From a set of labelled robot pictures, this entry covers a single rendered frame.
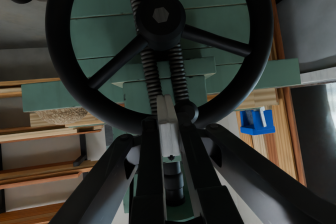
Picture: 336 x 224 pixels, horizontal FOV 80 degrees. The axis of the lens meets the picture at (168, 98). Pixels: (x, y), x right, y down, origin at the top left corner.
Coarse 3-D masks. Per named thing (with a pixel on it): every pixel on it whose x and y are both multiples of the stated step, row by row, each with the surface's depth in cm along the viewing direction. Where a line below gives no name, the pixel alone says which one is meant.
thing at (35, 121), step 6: (30, 114) 58; (36, 114) 58; (90, 114) 58; (30, 120) 57; (36, 120) 58; (42, 120) 58; (78, 120) 58; (84, 120) 58; (90, 120) 58; (96, 120) 58; (30, 126) 57; (36, 126) 57
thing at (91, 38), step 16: (112, 16) 44; (128, 16) 44; (192, 16) 44; (208, 16) 44; (224, 16) 44; (240, 16) 44; (80, 32) 43; (96, 32) 43; (112, 32) 43; (128, 32) 43; (224, 32) 44; (240, 32) 44; (80, 48) 43; (96, 48) 43; (112, 48) 43; (192, 48) 44
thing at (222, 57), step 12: (204, 48) 44; (216, 48) 44; (84, 60) 43; (96, 60) 43; (108, 60) 43; (132, 60) 43; (216, 60) 44; (228, 60) 44; (240, 60) 44; (84, 72) 43
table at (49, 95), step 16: (128, 64) 34; (160, 64) 34; (192, 64) 34; (208, 64) 34; (224, 64) 44; (240, 64) 44; (272, 64) 44; (288, 64) 44; (112, 80) 34; (128, 80) 34; (208, 80) 44; (224, 80) 44; (272, 80) 44; (288, 80) 44; (32, 96) 42; (48, 96) 43; (64, 96) 43; (112, 96) 43
